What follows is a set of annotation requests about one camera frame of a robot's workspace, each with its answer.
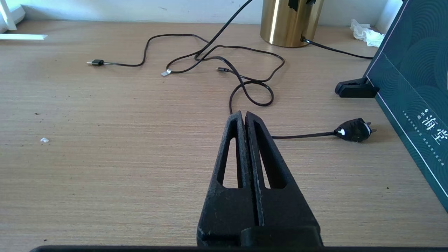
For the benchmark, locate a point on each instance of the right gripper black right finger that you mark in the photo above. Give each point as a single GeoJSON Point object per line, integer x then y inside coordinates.
{"type": "Point", "coordinates": [287, 210]}

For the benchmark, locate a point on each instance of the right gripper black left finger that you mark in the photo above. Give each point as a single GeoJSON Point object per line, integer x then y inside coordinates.
{"type": "Point", "coordinates": [227, 210]}

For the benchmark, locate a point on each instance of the white router with antennas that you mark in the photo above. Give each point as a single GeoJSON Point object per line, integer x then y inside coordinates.
{"type": "Point", "coordinates": [10, 17]}

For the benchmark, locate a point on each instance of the black clip stand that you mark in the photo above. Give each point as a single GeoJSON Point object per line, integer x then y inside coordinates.
{"type": "Point", "coordinates": [355, 89]}

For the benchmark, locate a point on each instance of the dark blue box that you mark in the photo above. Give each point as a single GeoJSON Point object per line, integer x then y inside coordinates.
{"type": "Point", "coordinates": [413, 77]}

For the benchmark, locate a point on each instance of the brass desk lamp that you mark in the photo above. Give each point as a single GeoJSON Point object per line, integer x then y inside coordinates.
{"type": "Point", "coordinates": [290, 24]}

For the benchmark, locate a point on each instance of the crumpled white tissue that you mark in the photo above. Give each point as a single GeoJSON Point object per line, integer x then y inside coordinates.
{"type": "Point", "coordinates": [365, 33]}

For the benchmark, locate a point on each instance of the tiny white crumb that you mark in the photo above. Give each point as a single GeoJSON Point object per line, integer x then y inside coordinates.
{"type": "Point", "coordinates": [44, 140]}

